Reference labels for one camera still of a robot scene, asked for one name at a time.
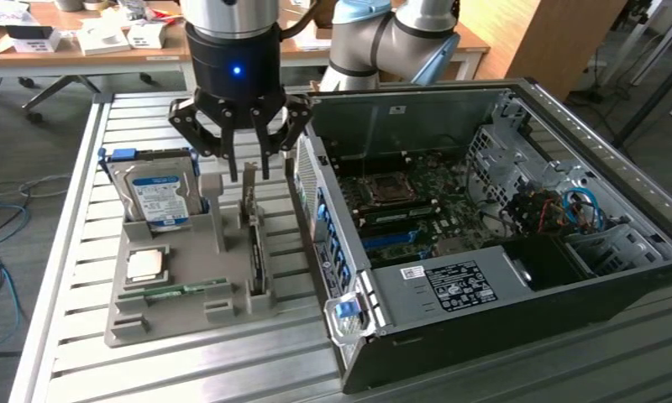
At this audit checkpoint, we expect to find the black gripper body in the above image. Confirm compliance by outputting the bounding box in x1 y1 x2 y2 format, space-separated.
186 20 291 128

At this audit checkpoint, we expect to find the black graphics card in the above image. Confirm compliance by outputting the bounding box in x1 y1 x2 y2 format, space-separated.
239 161 270 295

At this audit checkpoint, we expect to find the white paper stack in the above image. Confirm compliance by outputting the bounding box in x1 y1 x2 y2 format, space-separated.
283 23 333 52

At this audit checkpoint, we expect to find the hard disk blue caddy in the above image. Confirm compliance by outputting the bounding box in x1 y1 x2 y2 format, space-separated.
99 146 212 233

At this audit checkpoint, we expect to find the small white labelled box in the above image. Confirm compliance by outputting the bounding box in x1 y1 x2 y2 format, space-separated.
127 23 168 50

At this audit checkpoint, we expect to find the brown cardboard box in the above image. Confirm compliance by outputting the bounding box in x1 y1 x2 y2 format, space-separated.
313 0 338 29

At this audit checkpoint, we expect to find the CPU socket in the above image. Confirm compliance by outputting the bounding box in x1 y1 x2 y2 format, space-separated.
363 171 422 207

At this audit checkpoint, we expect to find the flat white box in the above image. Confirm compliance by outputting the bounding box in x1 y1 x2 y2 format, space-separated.
76 18 132 56

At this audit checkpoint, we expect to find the grey parts rack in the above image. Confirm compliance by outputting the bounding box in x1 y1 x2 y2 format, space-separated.
104 174 283 348

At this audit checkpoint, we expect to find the blue expansion slot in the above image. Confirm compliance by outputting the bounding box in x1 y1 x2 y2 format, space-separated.
363 230 419 251

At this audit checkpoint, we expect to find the silver CPU chip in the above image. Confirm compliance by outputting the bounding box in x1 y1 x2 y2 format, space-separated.
126 249 167 282

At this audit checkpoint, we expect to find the green motherboard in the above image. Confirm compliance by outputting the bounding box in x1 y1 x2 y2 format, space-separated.
335 153 511 270

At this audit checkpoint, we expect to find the white box black lid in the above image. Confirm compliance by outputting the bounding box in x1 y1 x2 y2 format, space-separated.
4 24 63 55

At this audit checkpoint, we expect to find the silver perforated drive cage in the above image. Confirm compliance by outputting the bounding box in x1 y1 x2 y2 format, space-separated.
467 123 545 211

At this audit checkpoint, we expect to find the grey chipset heat sink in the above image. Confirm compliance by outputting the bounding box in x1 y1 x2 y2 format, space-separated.
434 238 467 258

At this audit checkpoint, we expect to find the blue case latch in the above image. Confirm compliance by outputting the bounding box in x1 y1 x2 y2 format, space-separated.
334 298 366 322

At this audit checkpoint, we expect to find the grey power supply unit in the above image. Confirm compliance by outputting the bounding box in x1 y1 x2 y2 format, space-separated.
369 245 539 328

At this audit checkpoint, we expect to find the wooden cabinet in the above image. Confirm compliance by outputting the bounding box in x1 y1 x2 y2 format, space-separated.
459 0 633 102

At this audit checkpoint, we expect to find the black open PC case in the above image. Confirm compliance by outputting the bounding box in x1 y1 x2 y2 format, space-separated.
283 77 672 395

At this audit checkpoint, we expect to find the silver disk bay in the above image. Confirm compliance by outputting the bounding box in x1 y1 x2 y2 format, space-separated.
565 224 669 278

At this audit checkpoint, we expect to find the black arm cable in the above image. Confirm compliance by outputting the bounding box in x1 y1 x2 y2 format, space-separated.
279 0 397 68

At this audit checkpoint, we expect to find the wooden desk white frame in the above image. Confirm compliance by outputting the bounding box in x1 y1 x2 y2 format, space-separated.
0 0 187 123
186 23 493 92

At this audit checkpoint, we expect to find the white floor cable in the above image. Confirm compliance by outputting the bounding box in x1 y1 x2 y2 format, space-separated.
0 173 74 199

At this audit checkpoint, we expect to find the coloured power wire bundle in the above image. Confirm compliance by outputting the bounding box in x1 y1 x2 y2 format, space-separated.
507 188 567 236

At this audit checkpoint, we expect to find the blue floor cable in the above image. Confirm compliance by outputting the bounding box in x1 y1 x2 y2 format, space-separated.
0 184 32 359

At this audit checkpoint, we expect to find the blue wire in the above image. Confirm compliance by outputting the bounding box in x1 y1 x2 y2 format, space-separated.
559 186 610 236

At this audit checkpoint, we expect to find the black metal post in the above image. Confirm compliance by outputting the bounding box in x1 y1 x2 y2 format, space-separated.
613 8 672 149

